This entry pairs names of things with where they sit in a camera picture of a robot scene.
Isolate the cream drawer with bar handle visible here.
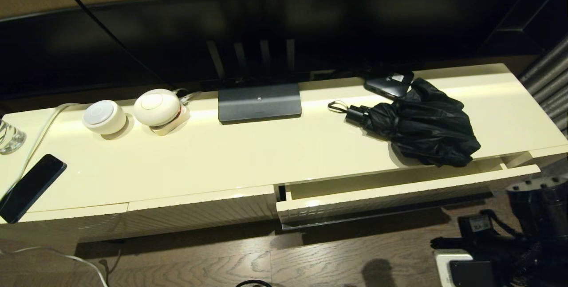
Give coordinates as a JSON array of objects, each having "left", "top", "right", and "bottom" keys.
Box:
[{"left": 275, "top": 163, "right": 542, "bottom": 231}]

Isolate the black umbrella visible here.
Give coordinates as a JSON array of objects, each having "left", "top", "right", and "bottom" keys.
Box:
[{"left": 327, "top": 78, "right": 481, "bottom": 168}]

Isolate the blurred cream and black object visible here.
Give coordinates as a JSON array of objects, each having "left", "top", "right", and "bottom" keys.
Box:
[{"left": 0, "top": 63, "right": 568, "bottom": 244}]

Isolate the grey fabric cushion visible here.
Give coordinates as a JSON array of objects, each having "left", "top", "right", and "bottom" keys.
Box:
[{"left": 539, "top": 156, "right": 568, "bottom": 179}]

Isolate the black set-top box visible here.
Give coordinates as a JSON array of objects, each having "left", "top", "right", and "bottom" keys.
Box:
[{"left": 364, "top": 70, "right": 415, "bottom": 100}]

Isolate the grey pleated curtain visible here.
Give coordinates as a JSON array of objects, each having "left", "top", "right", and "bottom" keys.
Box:
[{"left": 517, "top": 34, "right": 568, "bottom": 139}]

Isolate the grey television base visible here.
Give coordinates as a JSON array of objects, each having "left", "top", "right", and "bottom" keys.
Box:
[{"left": 217, "top": 83, "right": 303, "bottom": 124}]

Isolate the black flat television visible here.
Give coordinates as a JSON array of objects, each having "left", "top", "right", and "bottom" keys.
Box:
[{"left": 89, "top": 0, "right": 533, "bottom": 88}]

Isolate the white round dome device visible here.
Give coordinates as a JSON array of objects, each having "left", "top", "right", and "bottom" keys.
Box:
[{"left": 133, "top": 88, "right": 181, "bottom": 126}]

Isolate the black smartphone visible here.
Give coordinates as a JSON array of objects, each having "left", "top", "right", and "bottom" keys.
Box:
[{"left": 0, "top": 154, "right": 67, "bottom": 224}]

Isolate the clear drinking glass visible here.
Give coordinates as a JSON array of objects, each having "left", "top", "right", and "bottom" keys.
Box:
[{"left": 0, "top": 118, "right": 27, "bottom": 154}]

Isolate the cream charging base plate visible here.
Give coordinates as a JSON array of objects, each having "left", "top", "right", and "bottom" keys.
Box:
[{"left": 148, "top": 105, "right": 191, "bottom": 137}]

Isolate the white cable bundle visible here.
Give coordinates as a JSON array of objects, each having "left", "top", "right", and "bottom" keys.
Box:
[{"left": 174, "top": 88, "right": 202, "bottom": 106}]

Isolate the white round speaker grey ring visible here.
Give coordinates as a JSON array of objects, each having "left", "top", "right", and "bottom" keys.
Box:
[{"left": 82, "top": 100, "right": 127, "bottom": 135}]

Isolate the white charging cable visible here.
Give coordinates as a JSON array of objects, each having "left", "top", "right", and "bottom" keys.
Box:
[{"left": 0, "top": 103, "right": 109, "bottom": 287}]

